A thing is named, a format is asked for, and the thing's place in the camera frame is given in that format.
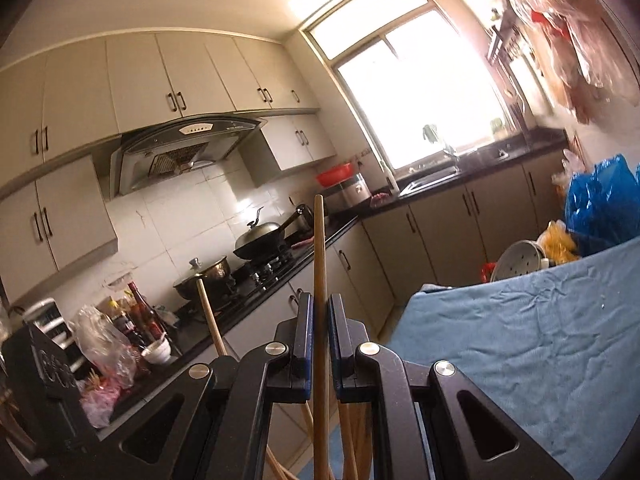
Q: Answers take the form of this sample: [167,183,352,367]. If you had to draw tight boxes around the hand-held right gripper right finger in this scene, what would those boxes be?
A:
[326,294,573,480]

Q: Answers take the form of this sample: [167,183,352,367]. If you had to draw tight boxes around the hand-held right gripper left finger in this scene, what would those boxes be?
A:
[97,292,317,480]

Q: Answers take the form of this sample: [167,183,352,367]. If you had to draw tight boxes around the light wooden chopstick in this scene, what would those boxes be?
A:
[339,402,360,480]
[195,277,228,358]
[265,445,298,480]
[352,402,373,480]
[311,194,332,480]

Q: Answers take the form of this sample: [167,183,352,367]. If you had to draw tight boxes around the pink plastic bag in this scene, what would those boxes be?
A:
[80,377,123,428]

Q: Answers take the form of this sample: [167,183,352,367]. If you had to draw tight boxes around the gas stove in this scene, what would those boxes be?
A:
[220,250,311,301]

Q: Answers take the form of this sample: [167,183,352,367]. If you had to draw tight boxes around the clear plastic bag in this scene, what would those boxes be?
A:
[72,305,138,391]

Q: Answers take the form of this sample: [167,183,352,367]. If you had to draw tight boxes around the black wok with lid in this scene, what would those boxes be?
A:
[234,207,313,261]

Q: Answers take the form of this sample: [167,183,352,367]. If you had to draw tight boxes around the black kitchen countertop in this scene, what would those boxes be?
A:
[100,127,568,426]

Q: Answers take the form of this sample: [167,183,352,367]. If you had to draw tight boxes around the dark cooking pot with lid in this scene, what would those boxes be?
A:
[172,256,236,306]

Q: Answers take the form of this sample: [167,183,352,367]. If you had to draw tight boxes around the white mortar bowl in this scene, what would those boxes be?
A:
[141,340,173,365]

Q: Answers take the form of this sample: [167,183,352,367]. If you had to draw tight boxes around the dark sauce bottle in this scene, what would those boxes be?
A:
[127,282,168,346]

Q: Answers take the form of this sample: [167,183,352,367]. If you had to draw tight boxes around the white rice cooker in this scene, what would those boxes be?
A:
[337,172,373,208]

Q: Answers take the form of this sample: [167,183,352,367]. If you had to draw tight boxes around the beige lower kitchen cabinets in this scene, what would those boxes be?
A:
[165,150,571,480]

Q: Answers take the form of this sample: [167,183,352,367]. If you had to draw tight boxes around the beige kitchen cabinets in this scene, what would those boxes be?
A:
[165,150,571,480]
[0,30,338,306]

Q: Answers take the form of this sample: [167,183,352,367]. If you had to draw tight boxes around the red plastic basin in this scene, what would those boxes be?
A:
[315,161,355,187]

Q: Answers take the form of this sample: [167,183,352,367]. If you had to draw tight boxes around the steel kitchen sink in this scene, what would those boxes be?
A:
[400,165,463,196]

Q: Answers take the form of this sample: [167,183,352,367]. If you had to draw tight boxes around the blue tablecloth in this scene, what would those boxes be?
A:
[390,237,640,480]

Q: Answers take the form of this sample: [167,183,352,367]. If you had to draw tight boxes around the round metal steamer plate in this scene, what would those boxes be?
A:
[492,240,548,283]

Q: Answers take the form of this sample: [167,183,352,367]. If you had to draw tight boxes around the steel range hood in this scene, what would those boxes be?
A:
[109,116,268,201]

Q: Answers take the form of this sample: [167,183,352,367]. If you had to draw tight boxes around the yellow plastic bag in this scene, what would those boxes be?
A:
[535,220,581,265]

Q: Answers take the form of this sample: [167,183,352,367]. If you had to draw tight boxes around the kitchen window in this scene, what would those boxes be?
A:
[300,0,531,181]

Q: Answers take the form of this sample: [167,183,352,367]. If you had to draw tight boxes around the blue plastic bag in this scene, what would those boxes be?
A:
[565,154,640,256]

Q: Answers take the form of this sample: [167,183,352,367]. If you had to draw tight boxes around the beige upper kitchen cabinets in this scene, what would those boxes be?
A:
[0,30,338,306]

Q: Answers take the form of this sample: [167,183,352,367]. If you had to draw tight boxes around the hanging plastic bags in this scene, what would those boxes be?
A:
[492,0,640,126]

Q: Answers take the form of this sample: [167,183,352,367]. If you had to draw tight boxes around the wall dish rack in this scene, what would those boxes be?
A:
[487,7,531,116]

